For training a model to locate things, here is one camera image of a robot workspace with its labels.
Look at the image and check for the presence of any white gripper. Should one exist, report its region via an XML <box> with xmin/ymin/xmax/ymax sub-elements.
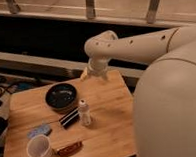
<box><xmin>80</xmin><ymin>58</ymin><xmax>109</xmax><ymax>82</ymax></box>

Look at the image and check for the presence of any brown snack bar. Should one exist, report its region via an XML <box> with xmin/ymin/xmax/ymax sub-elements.
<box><xmin>57</xmin><ymin>141</ymin><xmax>83</xmax><ymax>157</ymax></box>

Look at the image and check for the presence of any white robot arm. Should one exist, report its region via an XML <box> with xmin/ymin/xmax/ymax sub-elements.
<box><xmin>81</xmin><ymin>26</ymin><xmax>196</xmax><ymax>157</ymax></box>

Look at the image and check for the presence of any small clear plastic bottle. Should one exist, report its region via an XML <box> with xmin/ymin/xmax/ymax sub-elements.
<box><xmin>78</xmin><ymin>100</ymin><xmax>91</xmax><ymax>126</ymax></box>

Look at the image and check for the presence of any wooden table board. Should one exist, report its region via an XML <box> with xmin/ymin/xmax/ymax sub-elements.
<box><xmin>4</xmin><ymin>70</ymin><xmax>135</xmax><ymax>157</ymax></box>

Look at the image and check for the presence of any black striped box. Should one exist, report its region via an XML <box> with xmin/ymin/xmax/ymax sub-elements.
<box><xmin>59</xmin><ymin>108</ymin><xmax>79</xmax><ymax>128</ymax></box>

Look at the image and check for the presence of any metal railing frame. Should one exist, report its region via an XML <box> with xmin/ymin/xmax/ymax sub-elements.
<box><xmin>0</xmin><ymin>0</ymin><xmax>196</xmax><ymax>26</ymax></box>

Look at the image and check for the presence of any black bowl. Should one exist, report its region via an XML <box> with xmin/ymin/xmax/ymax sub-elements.
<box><xmin>45</xmin><ymin>83</ymin><xmax>77</xmax><ymax>110</ymax></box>

